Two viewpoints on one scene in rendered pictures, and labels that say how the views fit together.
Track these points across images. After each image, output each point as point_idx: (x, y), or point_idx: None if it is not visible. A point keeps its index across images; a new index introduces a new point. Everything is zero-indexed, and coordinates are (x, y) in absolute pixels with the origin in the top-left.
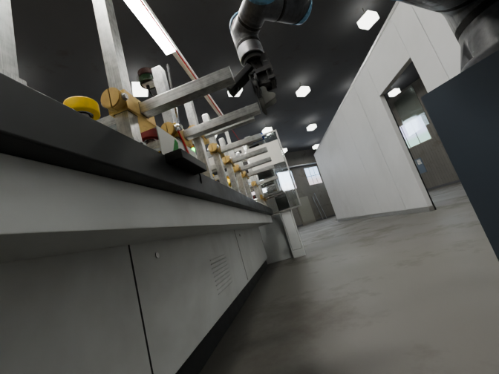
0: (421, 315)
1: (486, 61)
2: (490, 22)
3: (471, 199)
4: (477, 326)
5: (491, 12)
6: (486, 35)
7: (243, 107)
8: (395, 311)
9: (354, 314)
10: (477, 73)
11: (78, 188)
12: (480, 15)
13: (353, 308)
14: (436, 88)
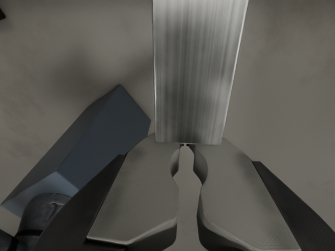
0: (232, 93)
1: (33, 184)
2: (28, 218)
3: (88, 126)
4: None
5: (24, 225)
6: (33, 210)
7: (152, 12)
8: (251, 81)
9: (273, 48)
10: (38, 179)
11: None
12: (26, 228)
13: (287, 52)
14: (49, 175)
